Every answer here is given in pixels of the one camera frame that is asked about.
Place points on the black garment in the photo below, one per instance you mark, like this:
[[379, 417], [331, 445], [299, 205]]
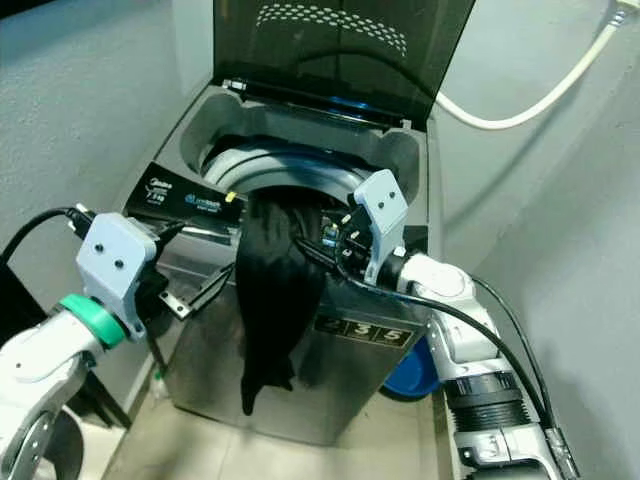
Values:
[[275, 290]]

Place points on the blue plastic basin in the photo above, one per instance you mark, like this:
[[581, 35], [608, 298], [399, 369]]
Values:
[[412, 370]]

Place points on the grey top-load washing machine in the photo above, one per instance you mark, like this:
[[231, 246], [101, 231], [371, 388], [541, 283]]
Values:
[[350, 390]]

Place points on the black washer control panel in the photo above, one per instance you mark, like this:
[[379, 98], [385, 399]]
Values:
[[175, 190]]

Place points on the black number sticker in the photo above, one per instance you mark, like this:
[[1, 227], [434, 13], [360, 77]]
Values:
[[365, 330]]

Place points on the small white bottle green cap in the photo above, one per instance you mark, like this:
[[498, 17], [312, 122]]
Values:
[[160, 380]]

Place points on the black shelf unit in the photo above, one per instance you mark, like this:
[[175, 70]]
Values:
[[20, 290]]

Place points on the dark tinted washer lid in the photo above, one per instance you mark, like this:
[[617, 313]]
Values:
[[340, 60]]

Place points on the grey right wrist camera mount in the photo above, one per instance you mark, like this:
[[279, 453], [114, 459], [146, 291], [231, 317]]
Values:
[[385, 215]]

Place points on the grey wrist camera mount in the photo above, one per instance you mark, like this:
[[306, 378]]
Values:
[[385, 215], [125, 265]]

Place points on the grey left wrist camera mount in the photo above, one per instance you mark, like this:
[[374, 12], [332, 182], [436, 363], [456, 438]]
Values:
[[125, 265]]

